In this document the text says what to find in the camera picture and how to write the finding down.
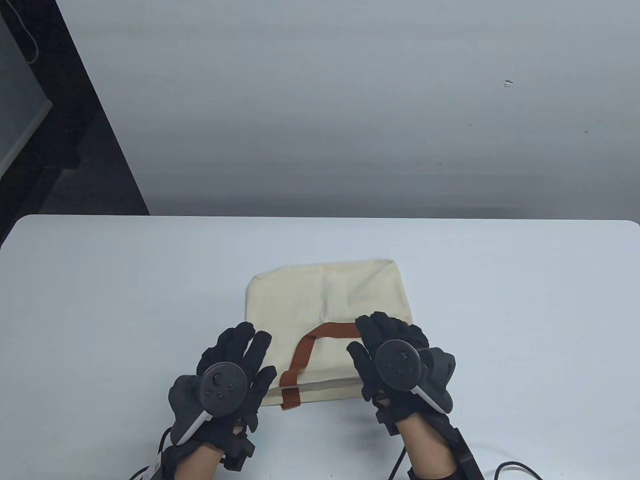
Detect person's right hand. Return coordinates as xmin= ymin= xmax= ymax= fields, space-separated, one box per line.
xmin=346 ymin=311 xmax=458 ymax=436

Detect black cable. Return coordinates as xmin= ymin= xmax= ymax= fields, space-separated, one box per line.
xmin=387 ymin=447 xmax=407 ymax=480
xmin=492 ymin=461 xmax=543 ymax=480

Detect cream canvas bag brown handles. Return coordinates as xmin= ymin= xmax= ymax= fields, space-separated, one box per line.
xmin=246 ymin=258 xmax=416 ymax=412

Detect person's left forearm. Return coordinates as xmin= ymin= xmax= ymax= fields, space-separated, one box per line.
xmin=175 ymin=445 xmax=226 ymax=480

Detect dark wall panel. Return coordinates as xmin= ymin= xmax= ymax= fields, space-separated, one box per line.
xmin=0 ymin=0 xmax=151 ymax=248

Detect person's left hand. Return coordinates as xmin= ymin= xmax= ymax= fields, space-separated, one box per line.
xmin=167 ymin=321 xmax=278 ymax=451

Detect person's right forearm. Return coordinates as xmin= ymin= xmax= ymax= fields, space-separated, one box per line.
xmin=397 ymin=417 xmax=458 ymax=476

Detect grey board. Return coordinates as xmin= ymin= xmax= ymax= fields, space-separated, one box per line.
xmin=0 ymin=15 xmax=53 ymax=178

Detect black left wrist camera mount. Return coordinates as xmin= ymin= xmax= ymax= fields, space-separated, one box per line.
xmin=129 ymin=450 xmax=173 ymax=480

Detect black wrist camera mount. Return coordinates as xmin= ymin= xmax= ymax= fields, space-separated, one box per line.
xmin=129 ymin=450 xmax=173 ymax=480
xmin=447 ymin=425 xmax=485 ymax=480

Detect black glove sensor box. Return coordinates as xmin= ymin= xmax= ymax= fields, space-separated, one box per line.
xmin=223 ymin=430 xmax=257 ymax=472

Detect thin white cord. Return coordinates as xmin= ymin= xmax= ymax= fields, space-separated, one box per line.
xmin=12 ymin=5 xmax=40 ymax=64

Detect black controller white handle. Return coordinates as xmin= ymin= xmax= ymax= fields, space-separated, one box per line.
xmin=168 ymin=362 xmax=249 ymax=446
xmin=375 ymin=340 xmax=457 ymax=415

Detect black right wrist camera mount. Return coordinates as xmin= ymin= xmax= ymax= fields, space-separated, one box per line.
xmin=447 ymin=425 xmax=485 ymax=480

